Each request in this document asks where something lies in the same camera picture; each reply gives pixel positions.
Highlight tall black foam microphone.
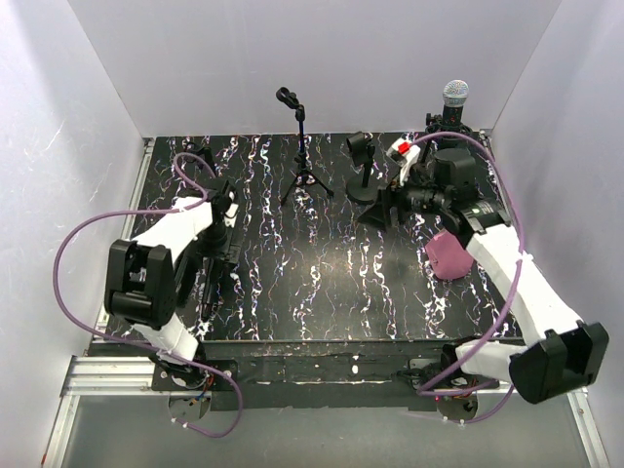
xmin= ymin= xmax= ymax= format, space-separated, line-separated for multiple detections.
xmin=201 ymin=258 xmax=224 ymax=321

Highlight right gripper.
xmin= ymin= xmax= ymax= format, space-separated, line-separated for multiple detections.
xmin=357 ymin=163 xmax=450 ymax=233

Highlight pink wedge block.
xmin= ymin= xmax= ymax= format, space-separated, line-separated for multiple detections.
xmin=425 ymin=230 xmax=474 ymax=281

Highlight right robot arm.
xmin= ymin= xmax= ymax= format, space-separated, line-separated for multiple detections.
xmin=359 ymin=140 xmax=609 ymax=404

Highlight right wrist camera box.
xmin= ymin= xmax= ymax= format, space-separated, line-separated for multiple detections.
xmin=386 ymin=137 xmax=421 ymax=186

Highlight right shock mount stand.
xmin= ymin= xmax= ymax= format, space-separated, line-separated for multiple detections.
xmin=418 ymin=112 xmax=474 ymax=167

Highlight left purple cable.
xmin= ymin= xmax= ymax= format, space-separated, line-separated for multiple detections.
xmin=52 ymin=151 xmax=245 ymax=438

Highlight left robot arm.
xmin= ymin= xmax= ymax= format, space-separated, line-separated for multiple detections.
xmin=104 ymin=177 xmax=243 ymax=390

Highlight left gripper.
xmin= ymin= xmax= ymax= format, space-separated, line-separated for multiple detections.
xmin=189 ymin=221 xmax=244 ymax=271

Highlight round base stand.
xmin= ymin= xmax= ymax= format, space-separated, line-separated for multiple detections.
xmin=345 ymin=132 xmax=378 ymax=206
xmin=186 ymin=141 xmax=215 ymax=173

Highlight aluminium frame rail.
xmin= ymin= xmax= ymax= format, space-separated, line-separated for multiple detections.
xmin=45 ymin=134 xmax=608 ymax=467

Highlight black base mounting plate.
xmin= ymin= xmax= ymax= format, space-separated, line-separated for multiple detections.
xmin=150 ymin=338 xmax=501 ymax=413

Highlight right silver mesh microphone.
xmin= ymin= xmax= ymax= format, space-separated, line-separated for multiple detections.
xmin=442 ymin=79 xmax=469 ymax=131

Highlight black tripod stand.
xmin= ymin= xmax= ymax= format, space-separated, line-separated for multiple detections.
xmin=276 ymin=87 xmax=334 ymax=207

